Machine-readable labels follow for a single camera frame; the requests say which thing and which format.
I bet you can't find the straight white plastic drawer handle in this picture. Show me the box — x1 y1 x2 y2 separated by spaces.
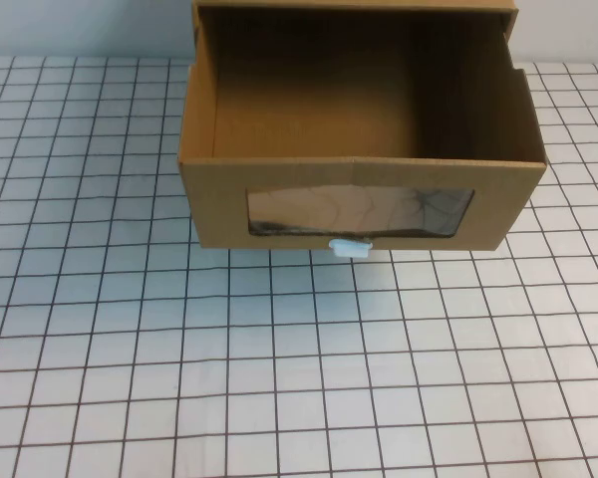
328 237 375 260

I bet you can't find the cardboard drawer with straight handle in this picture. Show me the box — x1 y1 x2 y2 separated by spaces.
177 8 549 258

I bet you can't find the white grid-patterned tablecloth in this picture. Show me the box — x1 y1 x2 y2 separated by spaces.
0 54 598 478

